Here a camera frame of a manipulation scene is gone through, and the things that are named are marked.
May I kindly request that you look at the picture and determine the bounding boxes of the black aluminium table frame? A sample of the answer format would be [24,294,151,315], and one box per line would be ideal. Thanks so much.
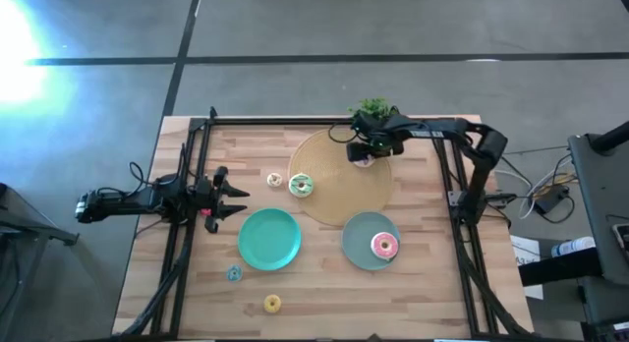
[117,105,535,341]

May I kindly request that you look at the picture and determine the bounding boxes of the white floor cables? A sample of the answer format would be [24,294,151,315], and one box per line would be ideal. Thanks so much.
[493,168,579,220]

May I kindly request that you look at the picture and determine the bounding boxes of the black plug connector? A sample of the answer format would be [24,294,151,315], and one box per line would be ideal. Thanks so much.
[484,192,518,208]

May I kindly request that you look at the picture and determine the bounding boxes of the round woven straw placemat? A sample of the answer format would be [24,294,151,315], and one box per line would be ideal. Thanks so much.
[287,128,394,229]

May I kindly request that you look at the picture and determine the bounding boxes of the green plant in white pot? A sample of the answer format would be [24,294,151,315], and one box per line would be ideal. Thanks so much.
[347,96,400,123]

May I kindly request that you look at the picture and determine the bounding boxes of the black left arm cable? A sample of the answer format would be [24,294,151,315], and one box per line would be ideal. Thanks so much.
[128,160,163,191]

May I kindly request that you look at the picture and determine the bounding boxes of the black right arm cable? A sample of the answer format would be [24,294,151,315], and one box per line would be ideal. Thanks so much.
[327,121,358,145]

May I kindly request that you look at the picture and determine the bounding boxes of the white bottle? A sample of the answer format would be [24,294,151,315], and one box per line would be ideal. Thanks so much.
[550,236,597,258]

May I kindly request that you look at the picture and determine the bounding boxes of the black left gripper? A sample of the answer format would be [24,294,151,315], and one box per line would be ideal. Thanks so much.
[194,165,252,234]

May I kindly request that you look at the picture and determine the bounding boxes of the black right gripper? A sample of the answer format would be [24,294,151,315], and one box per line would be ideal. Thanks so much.
[346,113,406,162]

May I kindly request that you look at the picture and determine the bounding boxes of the black power adapter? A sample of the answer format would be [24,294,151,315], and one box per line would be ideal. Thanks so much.
[533,184,571,216]

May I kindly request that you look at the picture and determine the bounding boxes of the white paper sheet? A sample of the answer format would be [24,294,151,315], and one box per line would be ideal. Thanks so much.
[509,233,544,302]

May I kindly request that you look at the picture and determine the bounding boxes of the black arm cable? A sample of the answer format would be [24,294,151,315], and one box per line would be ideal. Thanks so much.
[128,160,163,191]
[327,121,358,145]

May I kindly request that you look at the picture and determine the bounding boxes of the black side desk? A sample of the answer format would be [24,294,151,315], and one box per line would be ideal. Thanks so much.
[567,120,629,342]

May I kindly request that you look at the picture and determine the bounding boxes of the teal round plate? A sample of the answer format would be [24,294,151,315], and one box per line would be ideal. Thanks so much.
[237,207,303,272]

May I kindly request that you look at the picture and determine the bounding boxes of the grey-green round plate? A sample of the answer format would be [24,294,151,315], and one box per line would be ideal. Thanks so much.
[341,211,402,272]

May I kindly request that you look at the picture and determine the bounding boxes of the large pink frosted donut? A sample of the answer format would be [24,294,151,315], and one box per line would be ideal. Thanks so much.
[370,231,400,261]

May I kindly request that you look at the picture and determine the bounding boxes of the large mint frosted donut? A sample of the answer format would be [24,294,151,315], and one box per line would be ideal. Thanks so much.
[287,172,315,200]

